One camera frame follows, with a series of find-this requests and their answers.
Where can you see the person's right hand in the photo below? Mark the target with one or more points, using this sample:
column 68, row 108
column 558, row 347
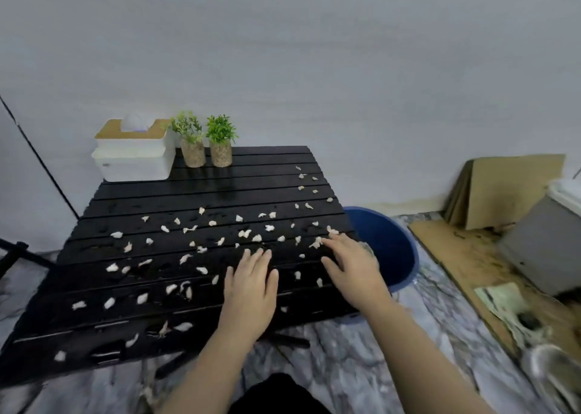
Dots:
column 356, row 277

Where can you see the person's left hand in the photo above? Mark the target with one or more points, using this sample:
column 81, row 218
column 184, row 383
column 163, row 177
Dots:
column 249, row 295

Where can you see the white paper scraps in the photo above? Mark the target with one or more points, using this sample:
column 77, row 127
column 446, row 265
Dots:
column 117, row 234

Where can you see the white tissue box wooden lid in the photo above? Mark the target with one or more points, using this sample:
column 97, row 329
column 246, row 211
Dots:
column 131, row 164

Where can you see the person's left forearm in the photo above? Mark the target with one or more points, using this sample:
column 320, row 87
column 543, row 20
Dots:
column 213, row 377

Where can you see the person's right forearm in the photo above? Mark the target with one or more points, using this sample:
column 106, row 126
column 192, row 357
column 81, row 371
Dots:
column 422, row 363

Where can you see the black slatted table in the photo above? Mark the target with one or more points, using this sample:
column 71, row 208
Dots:
column 227, row 186

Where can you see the blue plastic bucket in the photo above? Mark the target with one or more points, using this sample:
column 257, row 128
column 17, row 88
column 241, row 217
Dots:
column 386, row 241

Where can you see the flat stained cardboard sheet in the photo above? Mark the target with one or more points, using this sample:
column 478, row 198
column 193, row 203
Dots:
column 463, row 264

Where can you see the dark green potted plant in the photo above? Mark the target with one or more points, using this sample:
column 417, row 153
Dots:
column 221, row 155

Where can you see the green patterned cloth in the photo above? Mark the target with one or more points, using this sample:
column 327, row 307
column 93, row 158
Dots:
column 504, row 300

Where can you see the pale green potted plant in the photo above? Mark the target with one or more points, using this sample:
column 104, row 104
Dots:
column 193, row 152

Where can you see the upright brown cardboard sheets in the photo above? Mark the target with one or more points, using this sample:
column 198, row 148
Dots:
column 513, row 186

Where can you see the grey bin white lid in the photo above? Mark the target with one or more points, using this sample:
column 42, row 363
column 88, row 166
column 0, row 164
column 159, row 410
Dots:
column 540, row 250

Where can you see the white tissue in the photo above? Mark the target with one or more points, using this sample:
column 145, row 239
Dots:
column 133, row 122

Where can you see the round black side table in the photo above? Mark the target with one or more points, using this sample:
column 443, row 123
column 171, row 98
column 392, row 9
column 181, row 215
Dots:
column 18, row 250

